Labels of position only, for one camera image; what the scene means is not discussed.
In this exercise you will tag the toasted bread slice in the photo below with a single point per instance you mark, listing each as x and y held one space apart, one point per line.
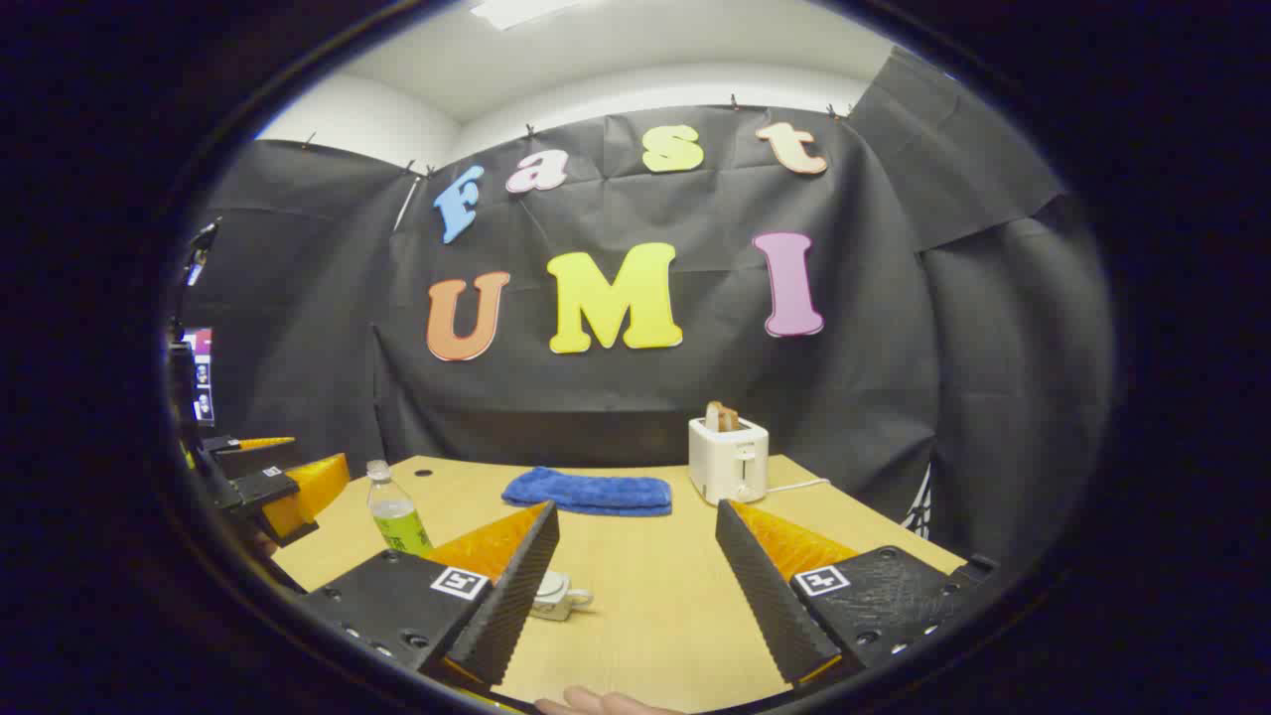
722 416

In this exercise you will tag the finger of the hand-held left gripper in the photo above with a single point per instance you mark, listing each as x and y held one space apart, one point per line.
260 442
313 492

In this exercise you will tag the clear water bottle green label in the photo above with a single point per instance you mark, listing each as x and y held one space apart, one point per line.
397 521

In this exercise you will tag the computer monitor screen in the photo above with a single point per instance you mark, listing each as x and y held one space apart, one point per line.
202 382

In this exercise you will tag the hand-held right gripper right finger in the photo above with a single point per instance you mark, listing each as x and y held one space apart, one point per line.
765 586

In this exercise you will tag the ceiling light panel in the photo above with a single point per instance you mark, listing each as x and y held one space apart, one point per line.
521 10

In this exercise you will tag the white ceramic teacup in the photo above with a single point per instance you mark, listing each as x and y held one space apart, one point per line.
556 601

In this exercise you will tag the black backdrop cloth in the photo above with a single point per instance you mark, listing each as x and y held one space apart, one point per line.
645 407

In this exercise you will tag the white toaster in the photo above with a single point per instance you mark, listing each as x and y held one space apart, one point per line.
728 462

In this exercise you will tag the white teacup lid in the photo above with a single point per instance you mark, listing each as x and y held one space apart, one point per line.
554 580

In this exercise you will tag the blue folded towel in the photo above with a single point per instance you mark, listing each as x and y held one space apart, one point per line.
591 492

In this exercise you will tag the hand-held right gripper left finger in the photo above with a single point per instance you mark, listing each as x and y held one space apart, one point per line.
516 596

